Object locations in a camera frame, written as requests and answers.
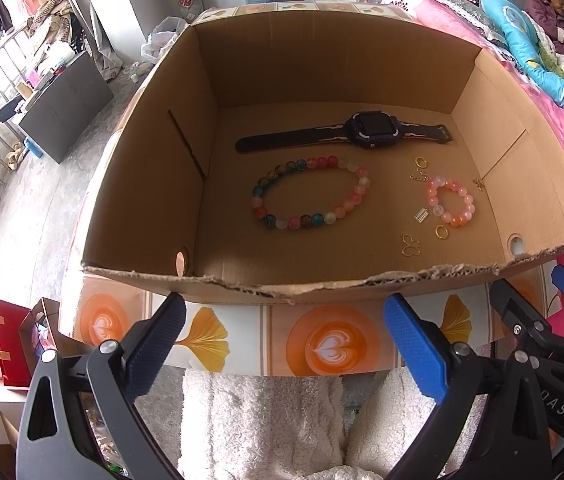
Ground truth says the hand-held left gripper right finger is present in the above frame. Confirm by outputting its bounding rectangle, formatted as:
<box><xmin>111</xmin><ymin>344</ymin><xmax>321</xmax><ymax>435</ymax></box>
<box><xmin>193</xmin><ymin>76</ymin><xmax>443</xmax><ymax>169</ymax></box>
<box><xmin>383</xmin><ymin>294</ymin><xmax>553</xmax><ymax>480</ymax></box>

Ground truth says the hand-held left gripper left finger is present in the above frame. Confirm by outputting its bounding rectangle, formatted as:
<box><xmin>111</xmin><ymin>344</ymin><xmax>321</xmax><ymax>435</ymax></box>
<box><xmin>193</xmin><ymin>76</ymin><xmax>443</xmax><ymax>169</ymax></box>
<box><xmin>16</xmin><ymin>292</ymin><xmax>187</xmax><ymax>480</ymax></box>

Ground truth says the pink bead bracelet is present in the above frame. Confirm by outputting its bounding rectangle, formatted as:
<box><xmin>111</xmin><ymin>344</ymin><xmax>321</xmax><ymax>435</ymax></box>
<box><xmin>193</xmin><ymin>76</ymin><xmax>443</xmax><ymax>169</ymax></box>
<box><xmin>426</xmin><ymin>176</ymin><xmax>476</xmax><ymax>228</ymax></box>

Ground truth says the brown cardboard box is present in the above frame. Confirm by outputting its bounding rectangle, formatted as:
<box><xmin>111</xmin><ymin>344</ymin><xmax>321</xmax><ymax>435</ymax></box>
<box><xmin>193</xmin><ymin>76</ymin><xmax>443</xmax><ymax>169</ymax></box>
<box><xmin>80</xmin><ymin>0</ymin><xmax>564</xmax><ymax>306</ymax></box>

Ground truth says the multicolour bead bracelet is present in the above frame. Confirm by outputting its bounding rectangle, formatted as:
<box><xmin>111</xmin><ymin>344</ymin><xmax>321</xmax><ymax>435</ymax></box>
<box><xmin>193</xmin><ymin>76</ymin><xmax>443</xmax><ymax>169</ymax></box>
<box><xmin>251</xmin><ymin>154</ymin><xmax>371</xmax><ymax>232</ymax></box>

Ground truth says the black smart watch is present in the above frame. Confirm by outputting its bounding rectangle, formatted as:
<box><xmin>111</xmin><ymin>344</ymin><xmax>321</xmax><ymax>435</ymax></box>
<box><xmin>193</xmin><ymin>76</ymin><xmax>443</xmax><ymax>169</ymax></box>
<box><xmin>235</xmin><ymin>110</ymin><xmax>454</xmax><ymax>154</ymax></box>

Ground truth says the patterned tablecloth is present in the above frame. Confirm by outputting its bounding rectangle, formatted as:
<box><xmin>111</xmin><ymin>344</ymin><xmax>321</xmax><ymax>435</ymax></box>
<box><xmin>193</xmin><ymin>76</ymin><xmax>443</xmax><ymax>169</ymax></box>
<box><xmin>56</xmin><ymin>0</ymin><xmax>558</xmax><ymax>377</ymax></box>

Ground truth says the brown paper bag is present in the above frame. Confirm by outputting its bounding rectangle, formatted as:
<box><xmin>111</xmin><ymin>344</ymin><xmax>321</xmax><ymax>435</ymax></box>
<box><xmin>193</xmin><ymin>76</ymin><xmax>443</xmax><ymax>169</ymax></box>
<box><xmin>19</xmin><ymin>297</ymin><xmax>70</xmax><ymax>361</ymax></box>

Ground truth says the red gift bag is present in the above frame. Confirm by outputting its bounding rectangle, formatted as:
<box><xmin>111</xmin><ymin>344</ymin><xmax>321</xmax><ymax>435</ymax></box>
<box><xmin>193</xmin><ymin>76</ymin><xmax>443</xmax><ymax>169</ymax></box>
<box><xmin>0</xmin><ymin>297</ymin><xmax>37</xmax><ymax>387</ymax></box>

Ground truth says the pair of beige shoes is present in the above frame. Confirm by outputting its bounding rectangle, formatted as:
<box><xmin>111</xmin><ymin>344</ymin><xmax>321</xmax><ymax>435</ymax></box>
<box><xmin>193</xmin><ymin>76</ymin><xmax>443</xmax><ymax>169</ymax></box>
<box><xmin>4</xmin><ymin>142</ymin><xmax>25</xmax><ymax>171</ymax></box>

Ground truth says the blue pillow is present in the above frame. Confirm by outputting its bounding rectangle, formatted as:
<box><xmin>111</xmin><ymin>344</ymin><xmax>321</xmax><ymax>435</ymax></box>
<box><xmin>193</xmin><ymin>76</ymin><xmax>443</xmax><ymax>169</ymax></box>
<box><xmin>479</xmin><ymin>0</ymin><xmax>564</xmax><ymax>106</ymax></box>

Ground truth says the grey cabinet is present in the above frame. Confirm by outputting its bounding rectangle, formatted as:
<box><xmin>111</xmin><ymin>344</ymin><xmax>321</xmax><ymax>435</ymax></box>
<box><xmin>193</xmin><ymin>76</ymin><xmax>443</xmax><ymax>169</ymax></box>
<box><xmin>18</xmin><ymin>51</ymin><xmax>114</xmax><ymax>163</ymax></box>

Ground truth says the silver sequin cushion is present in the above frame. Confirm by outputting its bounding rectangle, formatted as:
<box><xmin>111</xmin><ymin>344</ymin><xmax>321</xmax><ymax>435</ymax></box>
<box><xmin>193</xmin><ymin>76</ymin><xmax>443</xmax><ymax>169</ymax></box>
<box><xmin>434</xmin><ymin>0</ymin><xmax>505</xmax><ymax>43</ymax></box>

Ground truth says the white plastic bag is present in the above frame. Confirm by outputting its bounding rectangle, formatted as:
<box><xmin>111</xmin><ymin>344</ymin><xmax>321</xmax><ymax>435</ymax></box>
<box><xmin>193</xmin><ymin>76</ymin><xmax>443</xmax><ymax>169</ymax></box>
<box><xmin>140</xmin><ymin>16</ymin><xmax>190</xmax><ymax>65</ymax></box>

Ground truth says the grey curtain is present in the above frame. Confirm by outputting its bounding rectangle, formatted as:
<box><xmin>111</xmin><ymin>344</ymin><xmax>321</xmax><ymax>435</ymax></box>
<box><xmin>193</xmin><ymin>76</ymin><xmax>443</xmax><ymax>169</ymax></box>
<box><xmin>62</xmin><ymin>0</ymin><xmax>125</xmax><ymax>81</ymax></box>

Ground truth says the pile of clothes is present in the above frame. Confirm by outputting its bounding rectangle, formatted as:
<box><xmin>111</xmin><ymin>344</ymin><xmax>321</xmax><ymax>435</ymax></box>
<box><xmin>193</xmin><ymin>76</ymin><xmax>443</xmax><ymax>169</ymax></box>
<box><xmin>26</xmin><ymin>0</ymin><xmax>87</xmax><ymax>61</ymax></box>

